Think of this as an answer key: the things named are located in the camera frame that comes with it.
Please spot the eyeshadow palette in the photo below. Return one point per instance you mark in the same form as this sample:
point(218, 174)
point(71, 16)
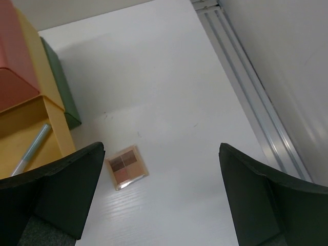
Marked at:
point(126, 167)

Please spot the three-drawer organizer box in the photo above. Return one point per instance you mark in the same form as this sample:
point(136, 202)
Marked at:
point(25, 71)

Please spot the aluminium side rail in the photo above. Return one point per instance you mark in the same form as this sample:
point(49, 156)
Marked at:
point(265, 122)

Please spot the light blue eyeliner pencil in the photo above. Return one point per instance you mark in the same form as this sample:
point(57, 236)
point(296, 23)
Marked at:
point(32, 149)

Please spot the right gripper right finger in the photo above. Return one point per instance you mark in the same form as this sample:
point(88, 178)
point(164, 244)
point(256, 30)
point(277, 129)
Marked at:
point(270, 207)

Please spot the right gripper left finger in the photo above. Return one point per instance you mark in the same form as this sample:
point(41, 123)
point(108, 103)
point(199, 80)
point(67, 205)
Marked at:
point(49, 205)

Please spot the yellow drawer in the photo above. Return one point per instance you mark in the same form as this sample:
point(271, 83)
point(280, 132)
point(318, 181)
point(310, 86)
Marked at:
point(19, 127)

